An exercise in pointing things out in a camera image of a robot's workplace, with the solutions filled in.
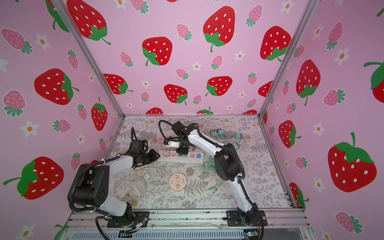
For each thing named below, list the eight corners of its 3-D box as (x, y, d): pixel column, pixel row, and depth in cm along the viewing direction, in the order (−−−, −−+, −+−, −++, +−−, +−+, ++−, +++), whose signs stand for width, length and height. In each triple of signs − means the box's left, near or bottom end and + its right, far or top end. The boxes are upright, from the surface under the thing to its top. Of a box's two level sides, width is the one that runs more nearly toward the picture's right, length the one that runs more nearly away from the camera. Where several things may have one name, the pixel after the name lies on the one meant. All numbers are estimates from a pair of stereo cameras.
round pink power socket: (168, 191, 85) (168, 189, 83) (170, 174, 91) (170, 172, 89) (186, 191, 85) (185, 189, 83) (187, 174, 91) (186, 172, 89)
